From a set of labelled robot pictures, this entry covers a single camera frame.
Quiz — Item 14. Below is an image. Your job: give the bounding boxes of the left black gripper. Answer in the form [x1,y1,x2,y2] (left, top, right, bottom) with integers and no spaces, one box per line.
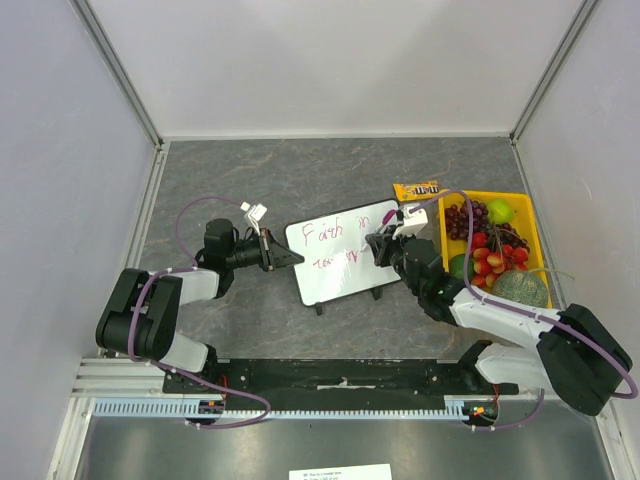
[225,228,302,272]

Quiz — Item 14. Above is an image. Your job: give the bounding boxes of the magenta whiteboard marker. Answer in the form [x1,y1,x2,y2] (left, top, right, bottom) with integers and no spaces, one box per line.
[360,209,396,252]

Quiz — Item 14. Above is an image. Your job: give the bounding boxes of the white whiteboard black frame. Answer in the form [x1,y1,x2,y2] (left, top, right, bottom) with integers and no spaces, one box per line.
[284,199,400,307]

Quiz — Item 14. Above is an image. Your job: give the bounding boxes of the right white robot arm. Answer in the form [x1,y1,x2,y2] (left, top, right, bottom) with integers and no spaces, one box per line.
[366,233,639,416]

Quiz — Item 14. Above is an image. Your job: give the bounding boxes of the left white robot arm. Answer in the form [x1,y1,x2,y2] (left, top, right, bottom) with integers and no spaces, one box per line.
[95,219,304,393]

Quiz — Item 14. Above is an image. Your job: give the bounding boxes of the yellow candy packet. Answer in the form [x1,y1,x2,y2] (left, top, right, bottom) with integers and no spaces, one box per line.
[393,180,440,203]

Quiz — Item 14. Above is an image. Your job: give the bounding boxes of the green lime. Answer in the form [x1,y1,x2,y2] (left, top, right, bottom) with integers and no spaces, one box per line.
[449,254,473,280]

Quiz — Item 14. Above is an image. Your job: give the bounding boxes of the purple grape bunch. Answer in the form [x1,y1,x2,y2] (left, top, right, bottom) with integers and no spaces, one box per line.
[444,200,492,240]

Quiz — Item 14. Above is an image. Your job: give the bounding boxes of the red cherries cluster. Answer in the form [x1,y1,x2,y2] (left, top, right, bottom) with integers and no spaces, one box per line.
[471,228,530,288]

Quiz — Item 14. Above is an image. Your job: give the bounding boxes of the green pear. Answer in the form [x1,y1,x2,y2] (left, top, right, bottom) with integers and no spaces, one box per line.
[487,198,515,225]

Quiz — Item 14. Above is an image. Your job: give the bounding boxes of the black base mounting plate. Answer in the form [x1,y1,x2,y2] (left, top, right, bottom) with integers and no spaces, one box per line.
[162,357,521,411]

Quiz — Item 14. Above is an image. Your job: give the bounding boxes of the yellow plastic fruit tray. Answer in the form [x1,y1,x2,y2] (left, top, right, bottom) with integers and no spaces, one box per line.
[438,191,551,307]

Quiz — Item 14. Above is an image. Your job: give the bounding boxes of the green netted melon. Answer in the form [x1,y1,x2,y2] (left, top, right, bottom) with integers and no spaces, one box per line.
[492,270,549,307]

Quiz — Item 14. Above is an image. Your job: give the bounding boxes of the white paper label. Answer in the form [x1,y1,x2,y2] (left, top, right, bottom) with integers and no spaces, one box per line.
[288,464,392,480]

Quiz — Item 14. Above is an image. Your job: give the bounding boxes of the whiteboard metal wire stand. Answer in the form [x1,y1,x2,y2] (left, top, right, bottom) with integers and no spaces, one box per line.
[313,286,383,316]

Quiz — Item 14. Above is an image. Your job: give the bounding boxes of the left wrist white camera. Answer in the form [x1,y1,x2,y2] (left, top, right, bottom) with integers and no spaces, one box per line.
[240,202,267,234]

